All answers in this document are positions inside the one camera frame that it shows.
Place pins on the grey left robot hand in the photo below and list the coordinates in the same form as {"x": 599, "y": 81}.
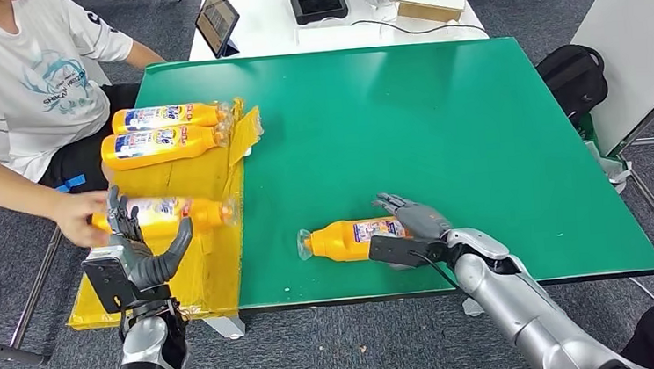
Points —
{"x": 140, "y": 262}

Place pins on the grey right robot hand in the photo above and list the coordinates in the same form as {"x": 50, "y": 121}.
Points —
{"x": 420, "y": 219}

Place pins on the person's right hand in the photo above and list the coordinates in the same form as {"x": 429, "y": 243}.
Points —
{"x": 81, "y": 217}

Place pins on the orange detergent bottle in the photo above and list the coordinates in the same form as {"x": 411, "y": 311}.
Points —
{"x": 337, "y": 242}
{"x": 201, "y": 213}
{"x": 199, "y": 116}
{"x": 195, "y": 144}

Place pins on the person's left forearm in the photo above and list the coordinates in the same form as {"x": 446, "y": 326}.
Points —
{"x": 144, "y": 52}

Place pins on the person's right forearm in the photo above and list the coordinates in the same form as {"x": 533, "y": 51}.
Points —
{"x": 6, "y": 188}

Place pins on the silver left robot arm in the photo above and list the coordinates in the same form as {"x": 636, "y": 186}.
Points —
{"x": 148, "y": 360}

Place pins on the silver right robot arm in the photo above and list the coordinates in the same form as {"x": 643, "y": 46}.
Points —
{"x": 523, "y": 302}

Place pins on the white table leg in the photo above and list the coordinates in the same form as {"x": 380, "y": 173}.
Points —
{"x": 227, "y": 326}
{"x": 472, "y": 307}

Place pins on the green bag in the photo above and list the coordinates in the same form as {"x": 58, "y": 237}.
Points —
{"x": 589, "y": 132}

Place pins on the white plastic wrapping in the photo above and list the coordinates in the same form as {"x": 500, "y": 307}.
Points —
{"x": 613, "y": 168}

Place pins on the black backpack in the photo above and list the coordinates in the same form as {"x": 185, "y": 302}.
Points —
{"x": 571, "y": 78}

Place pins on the clear plastic bag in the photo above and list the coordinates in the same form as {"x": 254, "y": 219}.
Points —
{"x": 384, "y": 2}

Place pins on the black tablet on stand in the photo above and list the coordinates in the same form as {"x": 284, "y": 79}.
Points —
{"x": 216, "y": 20}

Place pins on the white table panel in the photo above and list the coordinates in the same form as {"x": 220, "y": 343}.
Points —
{"x": 631, "y": 36}

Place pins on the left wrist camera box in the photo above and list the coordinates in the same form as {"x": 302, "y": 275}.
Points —
{"x": 106, "y": 276}

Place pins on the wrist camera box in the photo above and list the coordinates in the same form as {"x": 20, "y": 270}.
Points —
{"x": 106, "y": 276}
{"x": 399, "y": 250}

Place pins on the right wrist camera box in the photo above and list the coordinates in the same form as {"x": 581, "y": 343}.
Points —
{"x": 399, "y": 250}

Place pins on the metal chair frame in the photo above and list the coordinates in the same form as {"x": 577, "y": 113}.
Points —
{"x": 27, "y": 312}

